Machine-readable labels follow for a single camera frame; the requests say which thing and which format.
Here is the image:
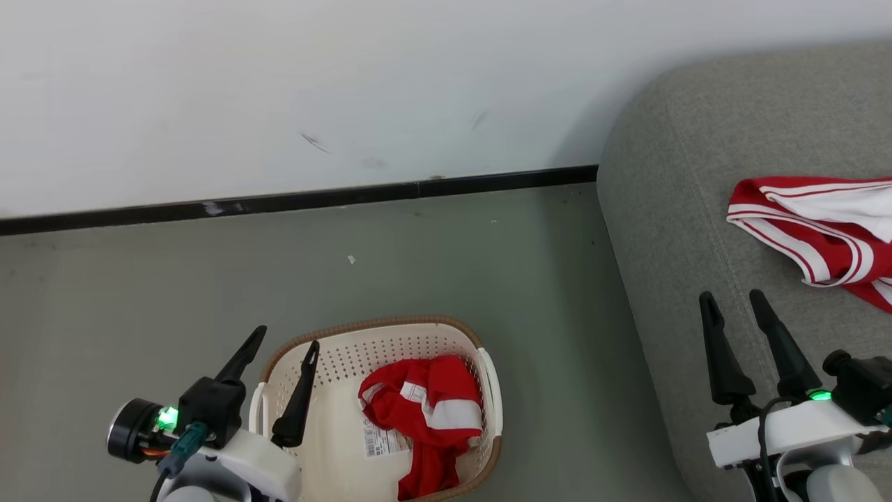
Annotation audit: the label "grey fabric sofa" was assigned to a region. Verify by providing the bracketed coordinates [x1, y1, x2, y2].
[597, 40, 892, 502]

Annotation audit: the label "red white striped jersey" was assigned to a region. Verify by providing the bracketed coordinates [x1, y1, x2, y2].
[726, 176, 892, 313]

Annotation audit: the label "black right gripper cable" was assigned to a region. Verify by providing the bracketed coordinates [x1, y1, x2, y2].
[758, 396, 795, 502]

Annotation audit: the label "left gripper cable teal plug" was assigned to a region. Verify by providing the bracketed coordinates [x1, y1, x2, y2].
[148, 422, 210, 502]

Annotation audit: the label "red shorts with white band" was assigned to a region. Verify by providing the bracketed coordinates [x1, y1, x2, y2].
[357, 354, 484, 501]

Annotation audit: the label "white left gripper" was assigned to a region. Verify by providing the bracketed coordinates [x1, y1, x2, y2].
[157, 326, 320, 502]

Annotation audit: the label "cream perforated laundry basket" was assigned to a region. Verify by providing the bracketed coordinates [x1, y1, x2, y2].
[249, 315, 504, 502]

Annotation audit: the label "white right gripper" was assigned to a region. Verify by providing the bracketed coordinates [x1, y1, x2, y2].
[700, 289, 872, 469]

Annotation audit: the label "black skirting board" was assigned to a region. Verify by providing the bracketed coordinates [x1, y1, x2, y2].
[0, 165, 600, 236]

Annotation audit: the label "white barcode label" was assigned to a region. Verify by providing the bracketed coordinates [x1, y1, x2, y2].
[364, 420, 412, 459]

